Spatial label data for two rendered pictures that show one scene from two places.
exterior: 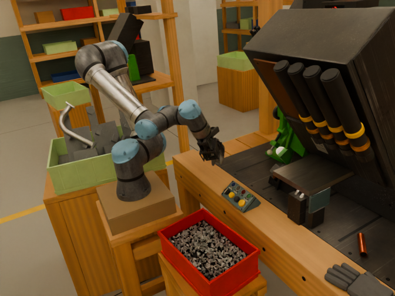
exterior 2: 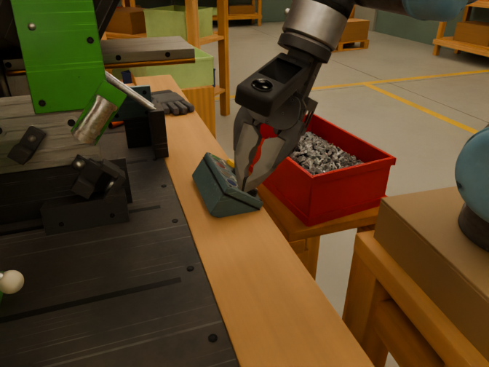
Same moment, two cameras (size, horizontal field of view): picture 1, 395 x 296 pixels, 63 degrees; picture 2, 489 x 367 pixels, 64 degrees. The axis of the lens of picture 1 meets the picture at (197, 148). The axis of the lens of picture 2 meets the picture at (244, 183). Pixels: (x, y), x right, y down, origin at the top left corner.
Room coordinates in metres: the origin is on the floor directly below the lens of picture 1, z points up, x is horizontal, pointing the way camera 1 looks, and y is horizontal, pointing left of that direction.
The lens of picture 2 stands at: (1.72, -0.03, 1.28)
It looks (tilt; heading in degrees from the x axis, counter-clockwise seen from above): 29 degrees down; 188
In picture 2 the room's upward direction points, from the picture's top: straight up
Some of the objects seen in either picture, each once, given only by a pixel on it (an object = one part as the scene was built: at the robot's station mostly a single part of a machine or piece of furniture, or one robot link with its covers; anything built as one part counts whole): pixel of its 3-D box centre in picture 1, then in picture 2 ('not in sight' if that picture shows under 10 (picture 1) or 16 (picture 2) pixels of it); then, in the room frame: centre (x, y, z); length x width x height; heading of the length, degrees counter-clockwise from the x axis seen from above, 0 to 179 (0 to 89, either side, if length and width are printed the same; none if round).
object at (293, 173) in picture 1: (331, 165); (92, 54); (0.95, -0.46, 1.11); 0.39 x 0.16 x 0.03; 117
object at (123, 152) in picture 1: (128, 157); not in sight; (1.21, 0.29, 1.10); 0.13 x 0.12 x 0.14; 143
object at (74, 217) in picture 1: (116, 214); not in sight; (1.78, 0.59, 0.39); 0.68 x 0.52 x 0.79; 107
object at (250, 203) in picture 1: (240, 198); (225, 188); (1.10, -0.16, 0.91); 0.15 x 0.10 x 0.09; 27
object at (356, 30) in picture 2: not in sight; (327, 24); (-5.48, 0.31, 0.37); 1.20 x 0.80 x 0.74; 126
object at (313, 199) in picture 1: (318, 207); (132, 117); (0.91, -0.41, 0.97); 0.10 x 0.02 x 0.14; 117
